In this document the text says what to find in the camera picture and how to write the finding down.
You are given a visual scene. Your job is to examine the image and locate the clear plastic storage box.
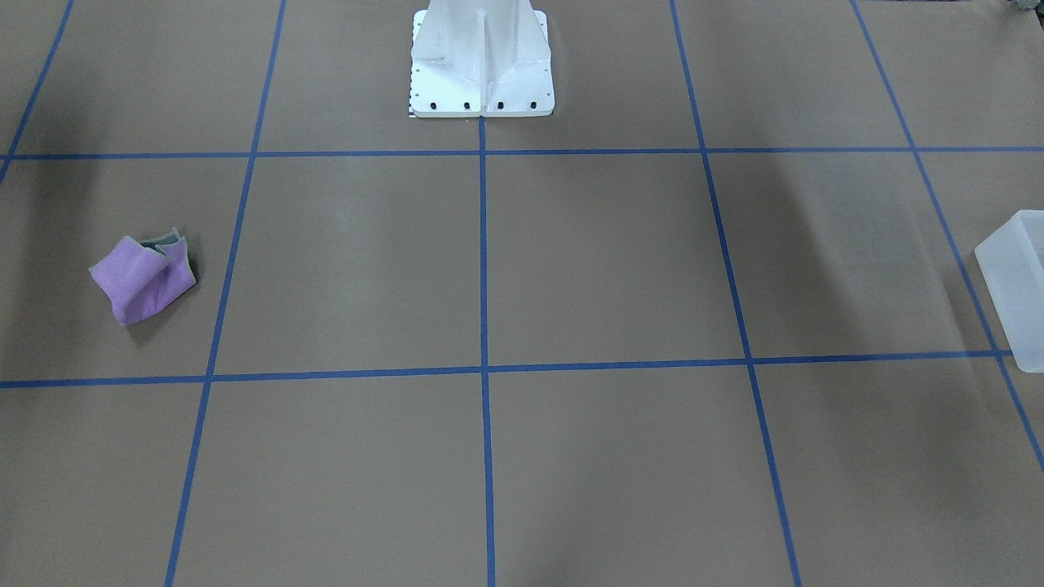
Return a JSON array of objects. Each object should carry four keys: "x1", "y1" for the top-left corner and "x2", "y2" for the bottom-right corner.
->
[{"x1": 974, "y1": 210, "x2": 1043, "y2": 373}]

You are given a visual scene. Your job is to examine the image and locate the purple crumpled cloth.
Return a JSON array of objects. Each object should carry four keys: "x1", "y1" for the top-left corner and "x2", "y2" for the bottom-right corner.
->
[{"x1": 89, "y1": 229, "x2": 197, "y2": 326}]

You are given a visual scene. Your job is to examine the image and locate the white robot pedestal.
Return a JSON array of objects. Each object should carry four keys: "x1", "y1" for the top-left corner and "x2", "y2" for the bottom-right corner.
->
[{"x1": 408, "y1": 1, "x2": 555, "y2": 118}]

